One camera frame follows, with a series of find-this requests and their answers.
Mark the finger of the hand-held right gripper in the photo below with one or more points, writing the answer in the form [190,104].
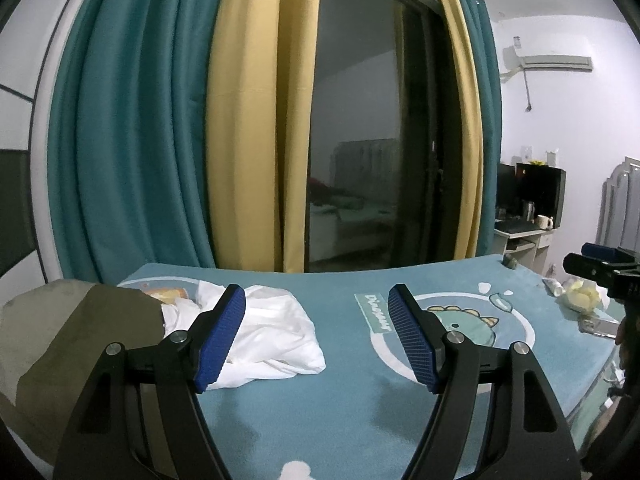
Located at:
[600,251]
[582,265]

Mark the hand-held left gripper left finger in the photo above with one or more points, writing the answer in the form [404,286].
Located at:
[222,340]

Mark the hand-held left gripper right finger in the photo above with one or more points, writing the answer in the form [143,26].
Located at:
[410,335]

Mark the white shirt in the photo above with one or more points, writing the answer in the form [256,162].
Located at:
[280,330]

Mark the yellow plastic bag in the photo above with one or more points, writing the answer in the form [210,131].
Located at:
[580,297]

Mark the white tube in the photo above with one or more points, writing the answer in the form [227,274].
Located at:
[552,287]

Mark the grey padded headboard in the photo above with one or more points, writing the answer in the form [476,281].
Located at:
[620,205]

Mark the white mug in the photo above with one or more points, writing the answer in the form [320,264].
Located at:
[543,222]

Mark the white computer desk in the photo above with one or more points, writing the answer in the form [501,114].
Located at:
[522,240]

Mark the dark round object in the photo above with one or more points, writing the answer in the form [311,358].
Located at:
[511,261]

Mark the steel kettle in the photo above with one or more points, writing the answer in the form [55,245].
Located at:
[528,210]

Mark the black monitor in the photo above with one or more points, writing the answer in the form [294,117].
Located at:
[542,192]

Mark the teal printed blanket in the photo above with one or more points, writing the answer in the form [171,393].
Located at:
[340,410]

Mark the small white box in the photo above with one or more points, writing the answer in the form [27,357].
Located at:
[552,158]

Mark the black computer tower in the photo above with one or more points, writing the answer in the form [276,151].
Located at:
[506,190]

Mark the narrow teal curtain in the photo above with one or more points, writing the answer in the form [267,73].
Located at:
[490,135]

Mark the narrow yellow curtain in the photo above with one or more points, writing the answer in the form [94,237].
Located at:
[465,135]

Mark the white air conditioner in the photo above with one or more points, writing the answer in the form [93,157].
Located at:
[550,62]

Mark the wide teal curtain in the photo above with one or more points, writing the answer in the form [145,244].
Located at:
[130,135]

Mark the glass sliding door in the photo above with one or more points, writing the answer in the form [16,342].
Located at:
[370,110]

